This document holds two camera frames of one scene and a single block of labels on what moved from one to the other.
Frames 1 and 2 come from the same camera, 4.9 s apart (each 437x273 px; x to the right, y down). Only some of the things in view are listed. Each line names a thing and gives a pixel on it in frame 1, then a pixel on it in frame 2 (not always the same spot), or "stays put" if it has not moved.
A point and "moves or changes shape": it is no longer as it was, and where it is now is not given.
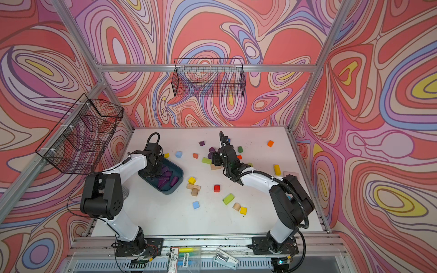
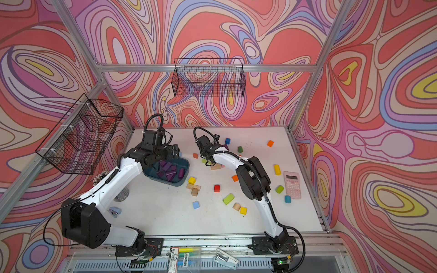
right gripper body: [219, 161] to [202, 154]
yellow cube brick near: [243, 210] stays put
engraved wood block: [190, 186] stays put
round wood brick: [236, 206] stays put
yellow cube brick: [192, 180] stays put
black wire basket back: [209, 77] stays put
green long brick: [228, 199] stays put
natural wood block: [214, 167] stays put
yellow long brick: [277, 170] stays put
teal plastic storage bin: [177, 176] moves or changes shape
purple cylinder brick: [174, 181] to [181, 173]
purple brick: [162, 181] to [169, 176]
